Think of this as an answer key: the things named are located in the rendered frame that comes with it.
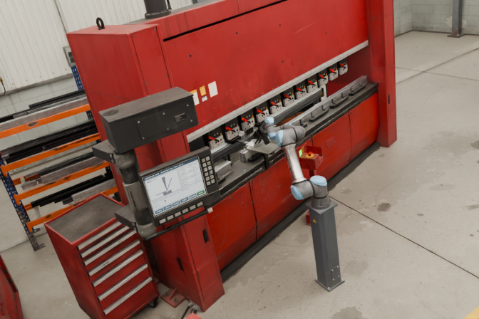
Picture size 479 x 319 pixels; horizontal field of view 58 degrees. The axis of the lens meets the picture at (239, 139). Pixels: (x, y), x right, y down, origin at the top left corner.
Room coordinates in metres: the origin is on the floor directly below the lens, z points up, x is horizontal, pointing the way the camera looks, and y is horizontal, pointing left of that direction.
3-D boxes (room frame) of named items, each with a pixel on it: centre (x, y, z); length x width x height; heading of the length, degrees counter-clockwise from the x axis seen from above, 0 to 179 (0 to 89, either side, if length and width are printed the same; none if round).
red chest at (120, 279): (2.85, 1.25, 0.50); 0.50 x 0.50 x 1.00; 42
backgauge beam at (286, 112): (4.09, -0.19, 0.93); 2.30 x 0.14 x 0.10; 132
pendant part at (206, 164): (2.30, 0.41, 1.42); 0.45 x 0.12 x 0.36; 116
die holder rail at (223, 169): (3.23, 0.31, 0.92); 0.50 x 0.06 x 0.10; 132
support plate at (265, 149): (3.48, -0.20, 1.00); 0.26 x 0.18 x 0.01; 42
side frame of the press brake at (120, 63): (3.07, 0.74, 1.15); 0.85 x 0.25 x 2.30; 42
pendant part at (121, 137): (2.35, 0.49, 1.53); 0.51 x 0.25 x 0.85; 116
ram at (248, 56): (4.03, -0.58, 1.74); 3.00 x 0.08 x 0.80; 132
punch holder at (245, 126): (3.58, -0.08, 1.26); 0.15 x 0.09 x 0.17; 132
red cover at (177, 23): (4.02, -0.59, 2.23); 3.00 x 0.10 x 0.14; 132
